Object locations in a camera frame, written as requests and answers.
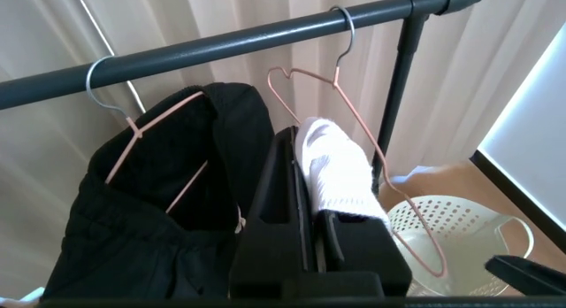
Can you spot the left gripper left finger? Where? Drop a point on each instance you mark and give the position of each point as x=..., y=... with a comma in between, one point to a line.
x=274, y=255

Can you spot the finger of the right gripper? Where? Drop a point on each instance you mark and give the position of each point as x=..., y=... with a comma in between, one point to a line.
x=526, y=274

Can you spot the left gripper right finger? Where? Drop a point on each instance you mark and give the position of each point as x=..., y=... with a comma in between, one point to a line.
x=371, y=250

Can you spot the white garment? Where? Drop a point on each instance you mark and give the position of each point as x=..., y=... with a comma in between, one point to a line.
x=336, y=175

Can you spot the black shorts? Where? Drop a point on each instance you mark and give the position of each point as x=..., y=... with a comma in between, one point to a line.
x=124, y=246

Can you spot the pink clothes hanger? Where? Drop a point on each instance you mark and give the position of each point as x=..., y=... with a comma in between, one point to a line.
x=336, y=80
x=132, y=126

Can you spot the white laundry basket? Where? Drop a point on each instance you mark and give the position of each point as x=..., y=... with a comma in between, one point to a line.
x=464, y=237

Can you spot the black clothes rack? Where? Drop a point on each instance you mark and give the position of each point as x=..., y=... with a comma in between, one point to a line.
x=221, y=44

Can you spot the beige curtain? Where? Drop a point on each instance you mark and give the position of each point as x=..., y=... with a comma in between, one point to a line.
x=44, y=166

